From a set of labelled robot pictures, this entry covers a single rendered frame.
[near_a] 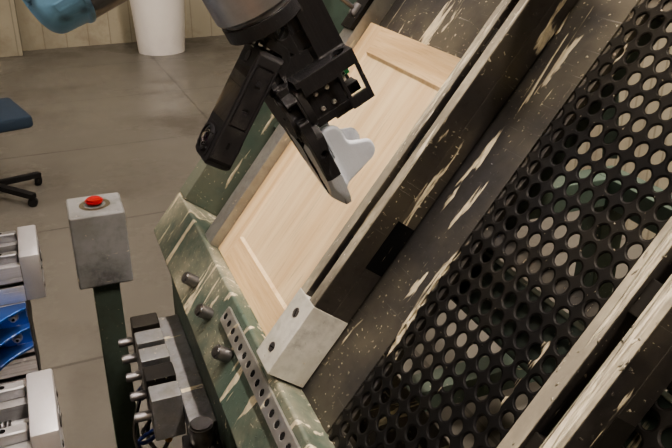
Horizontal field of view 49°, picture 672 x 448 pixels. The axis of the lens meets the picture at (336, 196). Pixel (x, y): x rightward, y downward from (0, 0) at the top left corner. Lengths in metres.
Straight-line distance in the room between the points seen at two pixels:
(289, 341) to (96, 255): 0.73
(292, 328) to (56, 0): 0.66
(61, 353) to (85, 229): 1.29
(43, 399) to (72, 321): 2.09
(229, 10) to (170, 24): 6.97
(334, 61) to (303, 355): 0.59
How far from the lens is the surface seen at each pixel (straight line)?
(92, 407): 2.66
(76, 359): 2.90
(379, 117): 1.31
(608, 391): 0.74
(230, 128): 0.65
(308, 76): 0.64
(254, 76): 0.64
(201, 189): 1.77
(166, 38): 7.61
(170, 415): 1.40
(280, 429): 1.09
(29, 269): 1.43
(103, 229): 1.71
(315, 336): 1.12
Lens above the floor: 1.60
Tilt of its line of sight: 23 degrees down
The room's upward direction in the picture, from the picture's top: straight up
